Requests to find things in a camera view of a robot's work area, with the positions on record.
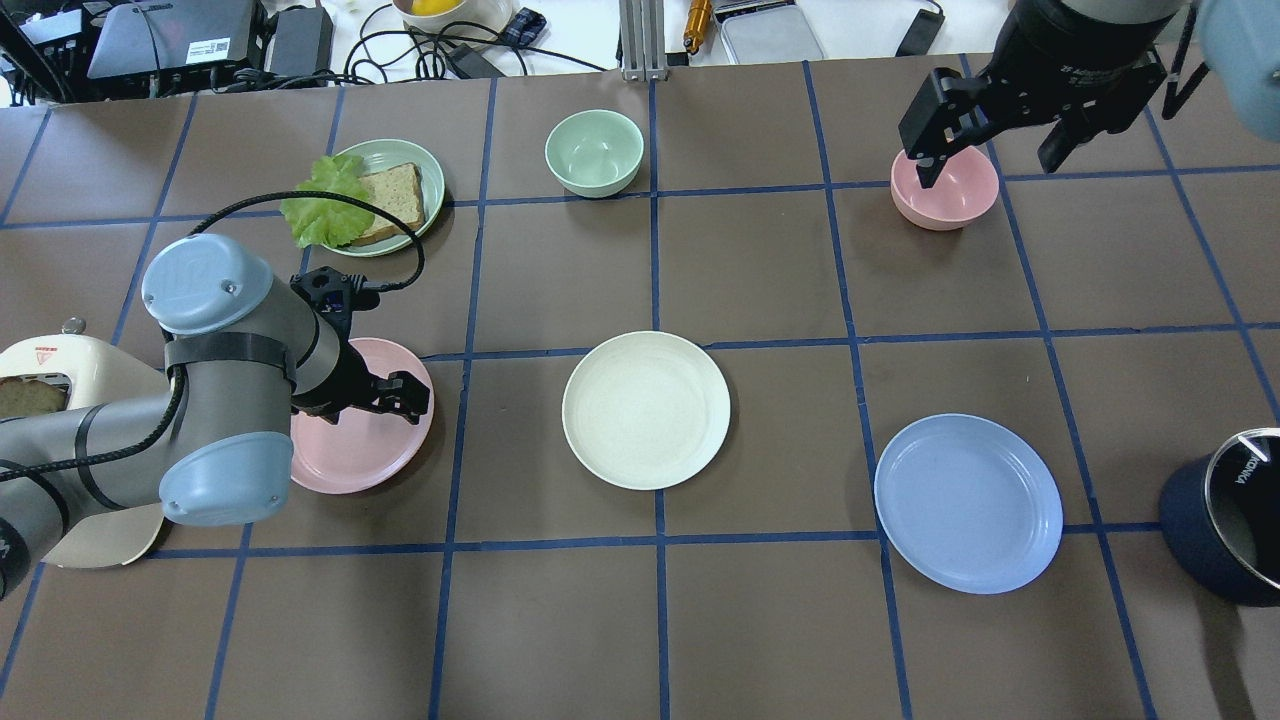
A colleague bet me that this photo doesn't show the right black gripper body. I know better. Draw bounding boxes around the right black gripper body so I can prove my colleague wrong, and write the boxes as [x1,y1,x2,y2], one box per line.
[973,1,1169,141]

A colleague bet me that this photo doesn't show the aluminium frame post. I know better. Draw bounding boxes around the aluminium frame post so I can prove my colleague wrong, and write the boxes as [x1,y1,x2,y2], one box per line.
[618,0,669,82]

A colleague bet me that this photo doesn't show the bread slice on plate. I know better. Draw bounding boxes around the bread slice on plate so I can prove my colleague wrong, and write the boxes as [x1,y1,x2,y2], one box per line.
[349,161,426,249]

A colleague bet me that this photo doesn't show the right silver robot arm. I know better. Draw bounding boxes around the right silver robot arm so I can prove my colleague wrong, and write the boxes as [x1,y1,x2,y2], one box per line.
[899,1,1279,188]

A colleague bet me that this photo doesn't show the bread slice in toaster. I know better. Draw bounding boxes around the bread slice in toaster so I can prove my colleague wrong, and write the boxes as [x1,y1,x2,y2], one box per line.
[0,378,68,420]

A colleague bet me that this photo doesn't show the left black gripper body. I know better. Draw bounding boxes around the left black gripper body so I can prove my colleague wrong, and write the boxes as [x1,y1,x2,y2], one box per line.
[291,268,393,421]

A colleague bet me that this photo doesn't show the black power brick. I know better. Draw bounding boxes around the black power brick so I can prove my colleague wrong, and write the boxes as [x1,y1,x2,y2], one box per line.
[265,6,334,78]

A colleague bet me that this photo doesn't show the green lettuce leaf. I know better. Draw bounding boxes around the green lettuce leaf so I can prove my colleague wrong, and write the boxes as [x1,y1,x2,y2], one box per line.
[280,152,375,249]

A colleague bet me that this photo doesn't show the yellow toy fruit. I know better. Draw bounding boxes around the yellow toy fruit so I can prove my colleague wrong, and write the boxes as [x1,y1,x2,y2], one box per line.
[410,0,463,17]

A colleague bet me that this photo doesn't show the pink bowl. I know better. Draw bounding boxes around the pink bowl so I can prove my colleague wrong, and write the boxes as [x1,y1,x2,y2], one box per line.
[890,147,998,231]

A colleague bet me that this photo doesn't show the cream white plate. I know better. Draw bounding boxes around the cream white plate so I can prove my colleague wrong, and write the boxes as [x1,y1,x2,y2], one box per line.
[561,331,732,491]

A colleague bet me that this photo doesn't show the green plate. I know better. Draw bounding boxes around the green plate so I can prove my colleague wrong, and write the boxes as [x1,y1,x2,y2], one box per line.
[323,138,445,258]

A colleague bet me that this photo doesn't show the cream bowl with toys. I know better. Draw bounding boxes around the cream bowl with toys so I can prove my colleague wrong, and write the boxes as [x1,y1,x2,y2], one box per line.
[390,1,516,35]

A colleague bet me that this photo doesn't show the green bowl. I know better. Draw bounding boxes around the green bowl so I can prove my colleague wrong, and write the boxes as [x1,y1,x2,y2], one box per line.
[544,109,645,199]

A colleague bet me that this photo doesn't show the pink plate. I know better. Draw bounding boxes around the pink plate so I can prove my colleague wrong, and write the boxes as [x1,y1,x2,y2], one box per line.
[291,338,436,495]

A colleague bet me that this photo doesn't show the dark blue pot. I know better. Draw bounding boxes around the dark blue pot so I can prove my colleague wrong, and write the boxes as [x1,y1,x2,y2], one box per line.
[1158,427,1279,607]

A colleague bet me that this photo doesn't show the white toaster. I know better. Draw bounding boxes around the white toaster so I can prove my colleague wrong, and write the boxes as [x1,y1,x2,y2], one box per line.
[1,334,168,569]

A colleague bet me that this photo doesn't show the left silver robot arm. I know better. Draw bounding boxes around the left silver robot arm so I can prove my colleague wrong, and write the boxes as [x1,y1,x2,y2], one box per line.
[1,233,433,594]

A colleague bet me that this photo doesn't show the blue plate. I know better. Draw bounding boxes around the blue plate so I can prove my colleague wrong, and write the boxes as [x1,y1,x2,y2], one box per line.
[873,413,1064,594]

